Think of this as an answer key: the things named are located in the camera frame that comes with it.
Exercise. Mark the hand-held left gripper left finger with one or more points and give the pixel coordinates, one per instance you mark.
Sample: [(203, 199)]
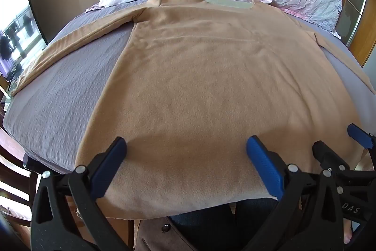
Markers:
[(109, 165)]

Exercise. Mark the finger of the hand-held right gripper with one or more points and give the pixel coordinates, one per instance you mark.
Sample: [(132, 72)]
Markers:
[(320, 150), (359, 134)]

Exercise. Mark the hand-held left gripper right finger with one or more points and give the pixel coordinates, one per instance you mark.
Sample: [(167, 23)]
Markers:
[(264, 165)]

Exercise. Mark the tan long-sleeved shirt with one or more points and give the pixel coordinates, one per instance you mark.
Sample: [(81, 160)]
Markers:
[(199, 86)]

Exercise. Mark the person's blue jeans legs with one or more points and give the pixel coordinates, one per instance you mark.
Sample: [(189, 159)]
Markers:
[(223, 224)]

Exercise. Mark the grey bed sheet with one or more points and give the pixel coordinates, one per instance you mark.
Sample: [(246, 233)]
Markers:
[(58, 98)]

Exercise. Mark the person's brown jacket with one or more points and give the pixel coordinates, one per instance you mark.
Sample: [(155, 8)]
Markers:
[(158, 236)]

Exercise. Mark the dark wooden chair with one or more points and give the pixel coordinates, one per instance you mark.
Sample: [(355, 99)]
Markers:
[(14, 180)]

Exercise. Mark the wooden headboard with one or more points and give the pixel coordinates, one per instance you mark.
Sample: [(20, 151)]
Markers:
[(359, 24)]

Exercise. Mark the flat screen television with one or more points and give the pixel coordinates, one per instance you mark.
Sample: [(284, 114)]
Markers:
[(17, 33)]

